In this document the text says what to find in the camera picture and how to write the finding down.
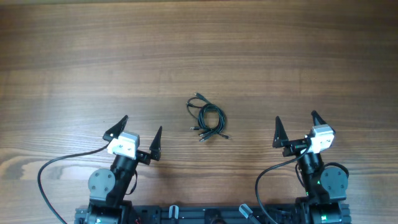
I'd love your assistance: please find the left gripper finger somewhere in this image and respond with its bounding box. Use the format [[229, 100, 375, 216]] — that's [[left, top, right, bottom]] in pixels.
[[149, 126, 162, 161], [103, 115, 129, 142]]

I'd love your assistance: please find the right camera black cable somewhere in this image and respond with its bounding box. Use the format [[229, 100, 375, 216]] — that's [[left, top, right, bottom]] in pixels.
[[254, 141, 312, 224]]

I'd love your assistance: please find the left camera black cable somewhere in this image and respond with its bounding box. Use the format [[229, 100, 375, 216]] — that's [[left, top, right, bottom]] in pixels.
[[37, 141, 112, 224]]

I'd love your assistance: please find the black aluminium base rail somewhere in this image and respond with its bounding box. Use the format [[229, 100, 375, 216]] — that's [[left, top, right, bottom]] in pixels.
[[74, 203, 352, 224]]

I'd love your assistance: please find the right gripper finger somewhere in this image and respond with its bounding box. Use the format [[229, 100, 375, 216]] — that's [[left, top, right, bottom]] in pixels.
[[272, 116, 289, 148], [311, 110, 336, 134]]

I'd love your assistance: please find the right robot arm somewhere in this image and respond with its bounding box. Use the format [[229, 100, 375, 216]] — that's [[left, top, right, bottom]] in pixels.
[[272, 111, 352, 224]]

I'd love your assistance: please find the camera black cable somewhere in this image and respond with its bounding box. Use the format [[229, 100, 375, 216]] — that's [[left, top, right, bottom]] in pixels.
[[37, 141, 112, 224], [254, 141, 312, 224]]

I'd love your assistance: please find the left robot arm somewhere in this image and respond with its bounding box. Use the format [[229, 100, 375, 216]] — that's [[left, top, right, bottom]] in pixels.
[[75, 115, 162, 224]]

